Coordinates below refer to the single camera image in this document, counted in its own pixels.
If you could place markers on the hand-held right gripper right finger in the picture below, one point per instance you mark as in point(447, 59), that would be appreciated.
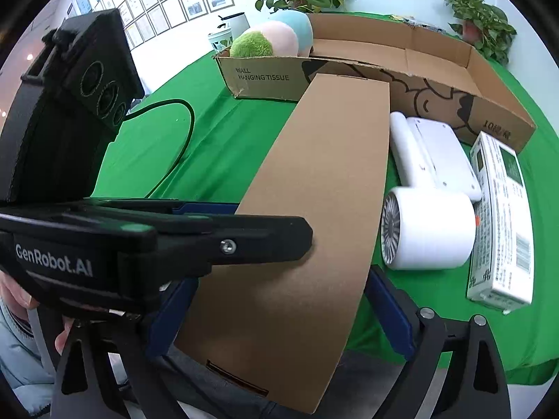
point(391, 310)

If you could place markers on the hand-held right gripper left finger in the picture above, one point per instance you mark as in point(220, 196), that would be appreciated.
point(168, 318)

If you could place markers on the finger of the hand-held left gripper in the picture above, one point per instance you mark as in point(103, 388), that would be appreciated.
point(201, 208)
point(262, 238)

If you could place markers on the long brown cardboard box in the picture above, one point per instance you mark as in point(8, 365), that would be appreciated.
point(314, 174)

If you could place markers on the white plastic bottle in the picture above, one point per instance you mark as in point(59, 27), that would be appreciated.
point(432, 227)

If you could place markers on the white carton with green print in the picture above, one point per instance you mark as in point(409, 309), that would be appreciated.
point(502, 227)

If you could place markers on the large cardboard box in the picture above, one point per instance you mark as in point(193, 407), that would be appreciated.
point(393, 52)

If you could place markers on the person's left hand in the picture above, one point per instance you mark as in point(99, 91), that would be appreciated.
point(64, 336)

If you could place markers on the light blue jacket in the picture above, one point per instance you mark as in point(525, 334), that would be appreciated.
point(22, 358)

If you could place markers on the white cup with green leaves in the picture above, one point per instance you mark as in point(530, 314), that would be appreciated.
point(218, 40)

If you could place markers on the white kettle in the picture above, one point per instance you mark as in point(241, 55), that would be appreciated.
point(238, 26)

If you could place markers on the pastel plush toy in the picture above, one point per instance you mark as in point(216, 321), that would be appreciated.
point(279, 37)

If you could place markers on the colourful flat packet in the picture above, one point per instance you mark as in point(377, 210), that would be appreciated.
point(417, 23)

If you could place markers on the potted plant in red pot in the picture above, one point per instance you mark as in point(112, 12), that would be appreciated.
point(480, 22)

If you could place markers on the framed wall documents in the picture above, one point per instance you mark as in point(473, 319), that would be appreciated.
point(174, 4)

